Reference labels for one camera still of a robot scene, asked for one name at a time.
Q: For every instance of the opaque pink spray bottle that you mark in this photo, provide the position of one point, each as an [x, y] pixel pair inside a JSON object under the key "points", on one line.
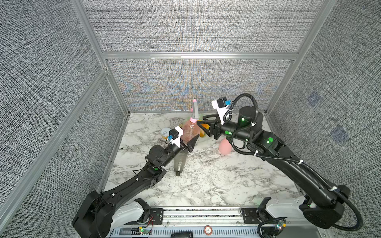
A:
{"points": [[225, 147]]}

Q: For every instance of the grey pink spray nozzle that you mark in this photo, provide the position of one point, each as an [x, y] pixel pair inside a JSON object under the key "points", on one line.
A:
{"points": [[195, 113]]}

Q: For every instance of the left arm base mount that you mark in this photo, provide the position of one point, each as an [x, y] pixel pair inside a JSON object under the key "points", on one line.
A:
{"points": [[153, 215]]}

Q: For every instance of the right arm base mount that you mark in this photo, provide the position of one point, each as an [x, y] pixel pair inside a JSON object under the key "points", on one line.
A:
{"points": [[266, 224]]}

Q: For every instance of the small round white can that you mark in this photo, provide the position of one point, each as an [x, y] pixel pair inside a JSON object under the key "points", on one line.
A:
{"points": [[165, 133]]}

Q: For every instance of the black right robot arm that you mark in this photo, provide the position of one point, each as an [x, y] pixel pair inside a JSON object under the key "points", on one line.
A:
{"points": [[323, 202]]}

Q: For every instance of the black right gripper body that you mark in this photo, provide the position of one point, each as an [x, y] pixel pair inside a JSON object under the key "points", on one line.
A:
{"points": [[219, 132]]}

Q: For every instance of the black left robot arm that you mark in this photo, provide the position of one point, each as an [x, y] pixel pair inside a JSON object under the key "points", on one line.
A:
{"points": [[95, 215]]}

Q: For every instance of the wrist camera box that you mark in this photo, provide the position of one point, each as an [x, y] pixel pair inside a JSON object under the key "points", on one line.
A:
{"points": [[174, 137], [221, 107]]}

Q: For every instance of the translucent pink spray bottle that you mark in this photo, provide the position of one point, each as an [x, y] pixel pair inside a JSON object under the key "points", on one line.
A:
{"points": [[190, 130]]}

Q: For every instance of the clear grey spray bottle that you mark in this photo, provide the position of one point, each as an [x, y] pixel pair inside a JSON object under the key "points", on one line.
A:
{"points": [[179, 163]]}

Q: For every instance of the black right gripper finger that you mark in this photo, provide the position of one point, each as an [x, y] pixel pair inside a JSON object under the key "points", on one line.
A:
{"points": [[210, 131], [208, 120]]}

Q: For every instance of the aluminium front rail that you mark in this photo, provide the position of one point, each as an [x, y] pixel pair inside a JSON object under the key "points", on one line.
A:
{"points": [[202, 222]]}

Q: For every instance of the orange bread roll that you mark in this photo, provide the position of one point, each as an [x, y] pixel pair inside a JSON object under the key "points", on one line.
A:
{"points": [[202, 133]]}

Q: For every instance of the yellow mango slice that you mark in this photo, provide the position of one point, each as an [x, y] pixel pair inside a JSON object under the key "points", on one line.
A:
{"points": [[206, 126]]}

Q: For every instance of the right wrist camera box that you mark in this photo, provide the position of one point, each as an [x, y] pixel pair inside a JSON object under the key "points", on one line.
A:
{"points": [[221, 107]]}

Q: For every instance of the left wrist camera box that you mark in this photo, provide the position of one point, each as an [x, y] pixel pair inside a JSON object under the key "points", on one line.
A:
{"points": [[174, 137]]}

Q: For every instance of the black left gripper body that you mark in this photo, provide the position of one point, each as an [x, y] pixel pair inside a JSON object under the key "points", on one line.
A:
{"points": [[184, 149]]}

